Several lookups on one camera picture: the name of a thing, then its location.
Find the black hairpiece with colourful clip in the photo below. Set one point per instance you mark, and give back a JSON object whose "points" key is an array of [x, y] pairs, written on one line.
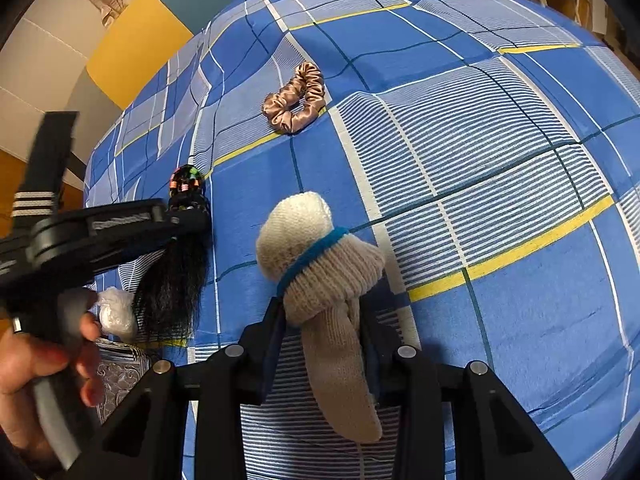
{"points": [[170, 285]]}

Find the grey yellow teal padded headboard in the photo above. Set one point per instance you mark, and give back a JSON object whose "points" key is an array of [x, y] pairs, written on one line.
{"points": [[135, 45]]}

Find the pink satin scrunchie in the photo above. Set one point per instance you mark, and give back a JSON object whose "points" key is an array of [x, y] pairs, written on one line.
{"points": [[280, 110]]}

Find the white plastic bag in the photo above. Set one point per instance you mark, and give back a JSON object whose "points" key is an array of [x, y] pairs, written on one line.
{"points": [[117, 315]]}

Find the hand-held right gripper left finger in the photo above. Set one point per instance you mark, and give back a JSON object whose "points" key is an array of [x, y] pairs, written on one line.
{"points": [[272, 355]]}

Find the person's left hand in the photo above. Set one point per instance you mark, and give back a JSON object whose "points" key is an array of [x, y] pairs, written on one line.
{"points": [[30, 365]]}

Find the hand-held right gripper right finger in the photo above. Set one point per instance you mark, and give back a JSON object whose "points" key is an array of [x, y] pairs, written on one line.
{"points": [[387, 365]]}

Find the ornate silver box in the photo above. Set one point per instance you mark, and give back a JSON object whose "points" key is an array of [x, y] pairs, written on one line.
{"points": [[120, 375]]}

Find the beige knitted sock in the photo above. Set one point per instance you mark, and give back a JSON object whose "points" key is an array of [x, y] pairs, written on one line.
{"points": [[325, 280]]}

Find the blue plaid bedsheet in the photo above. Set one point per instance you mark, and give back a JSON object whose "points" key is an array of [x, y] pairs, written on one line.
{"points": [[500, 160]]}

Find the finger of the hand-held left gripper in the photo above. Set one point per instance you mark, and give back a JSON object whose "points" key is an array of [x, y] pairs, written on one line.
{"points": [[125, 240]]}

